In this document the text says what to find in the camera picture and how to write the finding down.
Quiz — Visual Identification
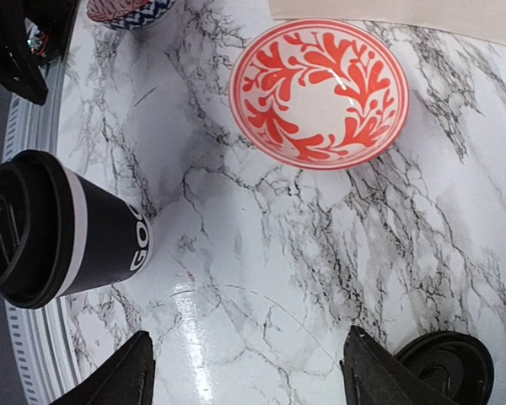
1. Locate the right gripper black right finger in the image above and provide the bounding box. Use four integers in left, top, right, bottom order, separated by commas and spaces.
340, 326, 454, 405

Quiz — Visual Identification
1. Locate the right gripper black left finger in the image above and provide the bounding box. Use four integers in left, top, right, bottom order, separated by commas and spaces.
54, 331, 155, 405

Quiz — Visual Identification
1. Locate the stack of black lids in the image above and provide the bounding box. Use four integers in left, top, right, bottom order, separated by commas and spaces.
395, 331, 494, 405

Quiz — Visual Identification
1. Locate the black paper coffee cup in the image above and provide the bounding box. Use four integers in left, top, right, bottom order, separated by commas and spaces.
0, 149, 153, 310

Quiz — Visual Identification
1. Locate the black plastic cup lid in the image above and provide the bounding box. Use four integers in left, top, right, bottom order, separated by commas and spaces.
0, 150, 74, 309

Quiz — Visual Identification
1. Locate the red floral ceramic bowl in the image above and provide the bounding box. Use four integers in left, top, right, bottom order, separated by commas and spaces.
229, 19, 410, 170

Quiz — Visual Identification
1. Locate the red geometric ceramic bowl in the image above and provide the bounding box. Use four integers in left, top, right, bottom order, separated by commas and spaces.
86, 0, 176, 30

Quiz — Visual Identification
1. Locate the blue checkered paper bag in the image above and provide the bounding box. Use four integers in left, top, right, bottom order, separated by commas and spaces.
269, 0, 506, 46

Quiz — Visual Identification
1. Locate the aluminium front frame rail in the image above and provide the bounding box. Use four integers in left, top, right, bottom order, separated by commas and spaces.
3, 46, 97, 404

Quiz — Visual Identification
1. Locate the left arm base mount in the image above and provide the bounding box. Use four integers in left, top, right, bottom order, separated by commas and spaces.
0, 1, 78, 105

